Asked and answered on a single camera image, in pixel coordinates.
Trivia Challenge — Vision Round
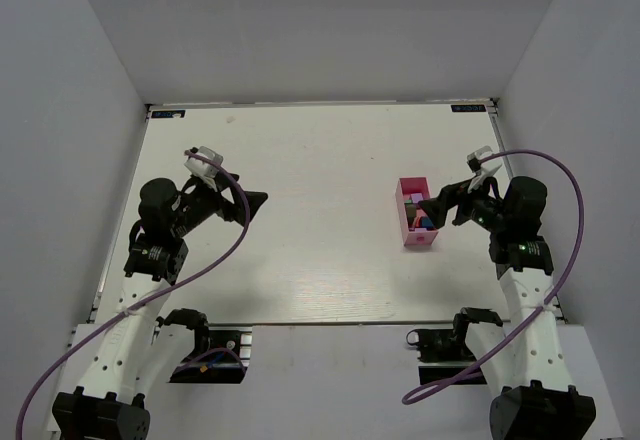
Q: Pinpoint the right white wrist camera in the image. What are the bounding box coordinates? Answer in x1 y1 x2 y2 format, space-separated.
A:
467 145 502 181

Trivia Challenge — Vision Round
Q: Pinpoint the blue cube block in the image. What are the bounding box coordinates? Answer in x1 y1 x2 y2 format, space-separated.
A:
418 216 436 230

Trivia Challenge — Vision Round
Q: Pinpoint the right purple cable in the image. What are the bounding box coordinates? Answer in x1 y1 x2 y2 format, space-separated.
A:
402 149 585 406

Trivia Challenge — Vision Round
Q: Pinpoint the green rectangular block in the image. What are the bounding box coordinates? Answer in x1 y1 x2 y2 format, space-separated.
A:
404 203 418 218

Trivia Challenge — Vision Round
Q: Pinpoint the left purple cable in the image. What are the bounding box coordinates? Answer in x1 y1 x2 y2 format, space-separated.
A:
16 152 251 440

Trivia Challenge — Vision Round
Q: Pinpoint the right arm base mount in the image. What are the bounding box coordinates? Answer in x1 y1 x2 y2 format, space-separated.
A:
406 328 476 386

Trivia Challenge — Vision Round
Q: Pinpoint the left blue table label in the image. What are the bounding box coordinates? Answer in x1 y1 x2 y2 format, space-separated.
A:
151 110 186 119

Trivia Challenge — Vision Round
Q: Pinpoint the blue table label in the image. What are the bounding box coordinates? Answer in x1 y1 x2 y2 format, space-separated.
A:
451 104 486 113
151 110 186 119

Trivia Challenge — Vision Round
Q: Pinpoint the pink plastic box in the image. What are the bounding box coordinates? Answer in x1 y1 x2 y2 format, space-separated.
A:
395 177 438 247

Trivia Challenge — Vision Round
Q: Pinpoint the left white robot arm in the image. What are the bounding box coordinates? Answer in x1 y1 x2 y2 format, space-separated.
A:
52 173 268 439

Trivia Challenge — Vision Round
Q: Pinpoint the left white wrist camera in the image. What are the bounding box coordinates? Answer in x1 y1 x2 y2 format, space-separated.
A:
184 146 223 181

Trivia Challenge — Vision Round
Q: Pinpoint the right blue table label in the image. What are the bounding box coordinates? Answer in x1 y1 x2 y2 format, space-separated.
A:
451 104 486 113

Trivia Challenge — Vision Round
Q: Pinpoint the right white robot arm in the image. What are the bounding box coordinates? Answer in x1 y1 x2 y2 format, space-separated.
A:
420 176 596 439

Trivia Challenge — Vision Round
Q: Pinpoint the purple cable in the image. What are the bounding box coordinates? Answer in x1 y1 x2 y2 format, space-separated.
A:
16 152 251 440
402 149 585 406

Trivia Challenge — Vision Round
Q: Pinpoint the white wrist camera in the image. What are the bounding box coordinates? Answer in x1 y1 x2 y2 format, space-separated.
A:
467 145 502 181
184 146 223 181

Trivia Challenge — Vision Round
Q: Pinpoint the purple cube block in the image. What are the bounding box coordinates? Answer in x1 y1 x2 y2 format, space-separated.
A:
404 192 424 205

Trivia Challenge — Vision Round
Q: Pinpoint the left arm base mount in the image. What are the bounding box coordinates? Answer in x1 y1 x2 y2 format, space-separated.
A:
169 326 253 385

